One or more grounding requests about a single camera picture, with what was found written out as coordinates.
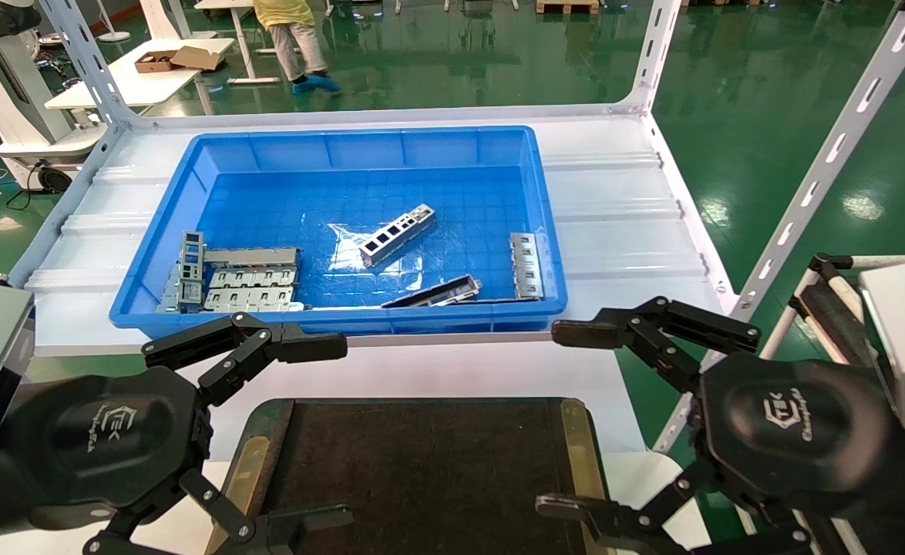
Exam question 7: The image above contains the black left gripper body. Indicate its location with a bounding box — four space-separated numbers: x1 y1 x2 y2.
2 366 214 511

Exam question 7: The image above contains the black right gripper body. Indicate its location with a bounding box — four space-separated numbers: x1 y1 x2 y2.
691 353 897 517

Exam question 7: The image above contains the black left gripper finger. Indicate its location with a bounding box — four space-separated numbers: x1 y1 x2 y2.
82 469 355 555
143 312 348 408

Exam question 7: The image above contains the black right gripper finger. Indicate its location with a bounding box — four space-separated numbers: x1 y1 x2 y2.
536 459 812 555
551 297 762 394

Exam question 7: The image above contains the perforated silver metal part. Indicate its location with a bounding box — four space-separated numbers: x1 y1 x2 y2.
358 203 436 268

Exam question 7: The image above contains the grey long metal part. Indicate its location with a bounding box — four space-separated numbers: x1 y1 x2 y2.
204 247 301 271

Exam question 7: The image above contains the grey upright metal part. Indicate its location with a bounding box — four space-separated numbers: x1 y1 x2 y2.
179 230 206 309

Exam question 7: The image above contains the small grey metal part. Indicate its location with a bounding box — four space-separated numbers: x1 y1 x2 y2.
156 266 183 314

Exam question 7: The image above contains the dark long metal part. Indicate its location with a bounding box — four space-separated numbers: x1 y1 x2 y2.
382 275 483 309

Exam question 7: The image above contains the black container tray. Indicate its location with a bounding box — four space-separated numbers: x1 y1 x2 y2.
206 397 615 555

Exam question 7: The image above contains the clear plastic film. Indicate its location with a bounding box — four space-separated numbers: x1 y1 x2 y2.
328 222 424 278

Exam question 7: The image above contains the white metal shelf rack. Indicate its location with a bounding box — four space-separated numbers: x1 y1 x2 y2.
7 0 905 456

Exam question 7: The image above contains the blue plastic bin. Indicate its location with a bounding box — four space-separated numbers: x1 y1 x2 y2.
109 126 569 340

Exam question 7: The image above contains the white desk with legs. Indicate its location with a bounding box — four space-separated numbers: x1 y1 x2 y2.
194 0 282 84

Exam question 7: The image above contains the white work table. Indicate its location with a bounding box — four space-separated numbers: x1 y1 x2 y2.
44 37 236 116

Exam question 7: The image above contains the open cardboard box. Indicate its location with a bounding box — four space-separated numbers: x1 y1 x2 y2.
134 46 226 74

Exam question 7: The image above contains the person in yellow top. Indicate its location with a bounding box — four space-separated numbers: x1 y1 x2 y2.
252 0 343 95

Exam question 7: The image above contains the white machine on wheels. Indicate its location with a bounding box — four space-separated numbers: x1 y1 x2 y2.
0 0 106 193

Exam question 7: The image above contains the white round base stand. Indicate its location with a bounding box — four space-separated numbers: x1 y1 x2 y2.
96 0 131 43

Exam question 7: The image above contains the white cart with black handle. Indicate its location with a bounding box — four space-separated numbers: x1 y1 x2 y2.
788 253 885 371

